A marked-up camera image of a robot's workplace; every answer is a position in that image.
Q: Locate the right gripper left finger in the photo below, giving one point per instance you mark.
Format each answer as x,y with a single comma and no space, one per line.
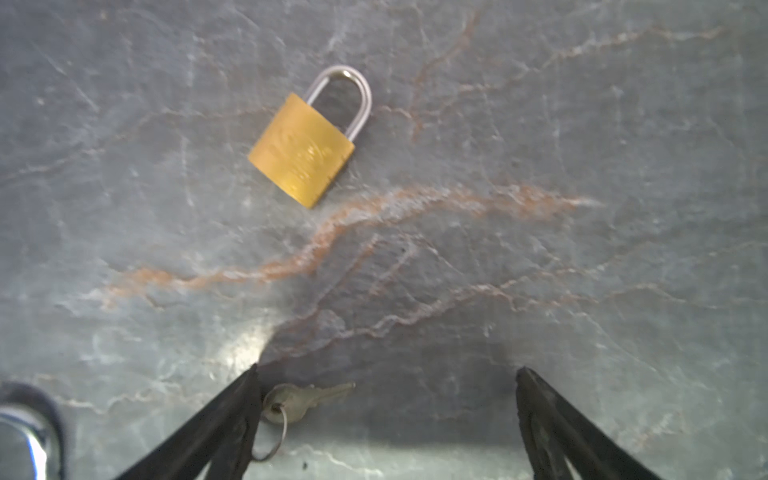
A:
219,438

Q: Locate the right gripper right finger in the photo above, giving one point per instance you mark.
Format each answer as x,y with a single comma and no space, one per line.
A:
560,441

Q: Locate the small silver key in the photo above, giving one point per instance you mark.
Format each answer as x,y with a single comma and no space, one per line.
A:
288,403

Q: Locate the blue padlock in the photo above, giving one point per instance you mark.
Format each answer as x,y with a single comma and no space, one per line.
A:
32,434

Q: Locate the brass padlock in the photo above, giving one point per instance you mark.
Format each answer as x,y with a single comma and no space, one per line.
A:
301,151

